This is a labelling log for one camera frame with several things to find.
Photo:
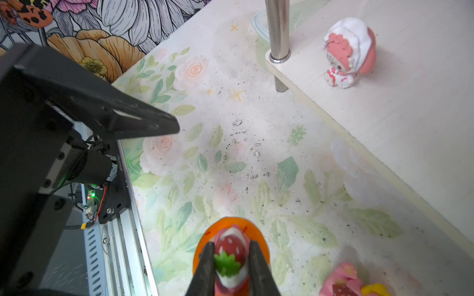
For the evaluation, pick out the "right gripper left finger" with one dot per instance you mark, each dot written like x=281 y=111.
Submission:
x=203 y=281

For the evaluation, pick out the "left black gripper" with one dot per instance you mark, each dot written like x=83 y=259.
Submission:
x=40 y=149

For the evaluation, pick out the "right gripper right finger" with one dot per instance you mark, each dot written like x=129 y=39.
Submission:
x=261 y=281

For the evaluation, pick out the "pink bear orange donut toy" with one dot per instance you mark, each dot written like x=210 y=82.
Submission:
x=231 y=237

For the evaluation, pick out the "pink bear yellow flower toy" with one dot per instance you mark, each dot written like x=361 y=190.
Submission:
x=344 y=281

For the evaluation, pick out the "white hooded pink doll toy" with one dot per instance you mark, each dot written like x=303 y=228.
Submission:
x=350 y=47

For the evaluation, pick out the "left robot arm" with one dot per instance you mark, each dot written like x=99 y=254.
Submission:
x=32 y=222

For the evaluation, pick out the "white two-tier shelf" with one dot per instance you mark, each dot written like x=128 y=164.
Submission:
x=412 y=116

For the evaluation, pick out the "aluminium front rail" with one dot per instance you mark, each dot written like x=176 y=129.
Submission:
x=117 y=259

